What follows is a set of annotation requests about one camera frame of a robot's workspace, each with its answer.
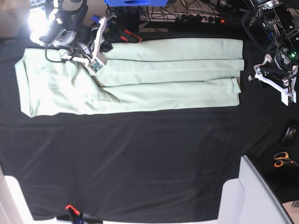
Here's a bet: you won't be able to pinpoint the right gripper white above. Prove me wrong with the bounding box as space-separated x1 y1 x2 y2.
62 16 114 75

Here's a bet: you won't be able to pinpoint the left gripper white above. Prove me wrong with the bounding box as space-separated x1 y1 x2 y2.
248 54 297 105

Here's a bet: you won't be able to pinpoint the light green T-shirt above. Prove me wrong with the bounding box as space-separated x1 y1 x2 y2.
14 38 244 118

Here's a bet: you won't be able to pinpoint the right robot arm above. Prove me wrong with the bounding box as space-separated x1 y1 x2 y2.
30 0 111 76

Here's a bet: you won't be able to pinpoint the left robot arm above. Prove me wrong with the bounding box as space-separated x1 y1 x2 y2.
242 0 299 105

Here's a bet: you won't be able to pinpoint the red black clamp top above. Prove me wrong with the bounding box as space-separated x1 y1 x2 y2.
110 28 142 43

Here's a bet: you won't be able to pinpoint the black round object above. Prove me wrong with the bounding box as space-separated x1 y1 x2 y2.
280 123 299 147

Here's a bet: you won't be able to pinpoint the blue box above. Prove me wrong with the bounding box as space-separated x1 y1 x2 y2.
104 0 168 7

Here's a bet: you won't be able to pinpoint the white power strip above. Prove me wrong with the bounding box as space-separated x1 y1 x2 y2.
175 13 227 24

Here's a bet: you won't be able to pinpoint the white chair right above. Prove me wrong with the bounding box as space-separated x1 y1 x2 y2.
217 155 293 224

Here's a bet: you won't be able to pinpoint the white chair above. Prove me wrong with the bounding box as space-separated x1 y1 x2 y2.
217 155 293 224
0 171 57 224

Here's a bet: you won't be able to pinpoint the black table cloth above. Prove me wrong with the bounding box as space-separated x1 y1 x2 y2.
0 40 299 223

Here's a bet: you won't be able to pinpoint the red blue clamp bottom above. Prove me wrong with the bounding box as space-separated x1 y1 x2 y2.
57 204 103 224

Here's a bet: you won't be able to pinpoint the white chair left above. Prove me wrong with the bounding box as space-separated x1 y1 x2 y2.
0 171 57 224

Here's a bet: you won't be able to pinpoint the blue handled tool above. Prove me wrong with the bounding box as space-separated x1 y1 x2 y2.
91 15 103 24

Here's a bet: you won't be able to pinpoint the orange handled scissors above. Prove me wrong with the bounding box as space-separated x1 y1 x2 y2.
273 151 299 168

